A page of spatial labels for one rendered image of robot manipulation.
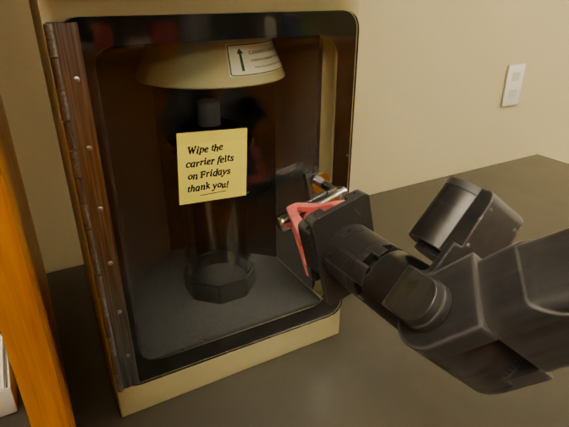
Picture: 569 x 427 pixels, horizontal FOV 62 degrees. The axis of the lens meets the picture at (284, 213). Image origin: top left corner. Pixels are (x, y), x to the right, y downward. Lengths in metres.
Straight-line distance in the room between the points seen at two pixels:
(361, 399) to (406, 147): 0.79
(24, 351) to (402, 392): 0.44
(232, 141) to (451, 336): 0.30
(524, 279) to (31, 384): 0.39
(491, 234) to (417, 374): 0.36
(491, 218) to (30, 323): 0.37
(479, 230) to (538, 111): 1.33
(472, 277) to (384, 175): 0.97
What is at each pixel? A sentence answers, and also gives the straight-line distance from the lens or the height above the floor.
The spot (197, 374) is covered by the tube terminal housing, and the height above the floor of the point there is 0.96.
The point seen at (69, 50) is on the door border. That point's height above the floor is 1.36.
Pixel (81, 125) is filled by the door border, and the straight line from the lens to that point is 0.46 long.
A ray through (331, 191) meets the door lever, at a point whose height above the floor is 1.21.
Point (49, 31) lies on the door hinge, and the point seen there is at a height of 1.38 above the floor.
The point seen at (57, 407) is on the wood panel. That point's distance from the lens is 0.50.
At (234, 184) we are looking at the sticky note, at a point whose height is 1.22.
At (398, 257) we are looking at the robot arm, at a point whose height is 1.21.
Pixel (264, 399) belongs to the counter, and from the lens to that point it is 0.65.
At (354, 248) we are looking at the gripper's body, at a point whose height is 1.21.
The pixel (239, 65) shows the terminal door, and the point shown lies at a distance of 0.49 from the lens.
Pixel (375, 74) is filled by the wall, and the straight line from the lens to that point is 1.17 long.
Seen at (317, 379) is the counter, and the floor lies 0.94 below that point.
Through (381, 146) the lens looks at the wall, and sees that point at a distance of 1.24.
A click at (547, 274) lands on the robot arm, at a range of 0.30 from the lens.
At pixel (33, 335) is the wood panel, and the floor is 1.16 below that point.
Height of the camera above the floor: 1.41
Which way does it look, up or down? 25 degrees down
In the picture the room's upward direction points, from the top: straight up
